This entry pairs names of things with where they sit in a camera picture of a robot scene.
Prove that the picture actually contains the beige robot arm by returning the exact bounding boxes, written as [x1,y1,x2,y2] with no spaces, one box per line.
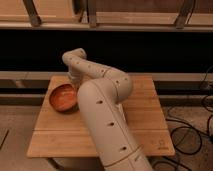
[62,48,153,171]

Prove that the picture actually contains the black floor cables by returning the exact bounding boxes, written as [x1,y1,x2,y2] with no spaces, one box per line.
[151,64,213,171]

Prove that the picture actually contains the orange ceramic bowl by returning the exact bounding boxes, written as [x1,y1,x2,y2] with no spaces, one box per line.
[49,84,77,112]

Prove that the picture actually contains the wooden table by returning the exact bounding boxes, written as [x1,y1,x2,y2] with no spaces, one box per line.
[27,75,175,158]

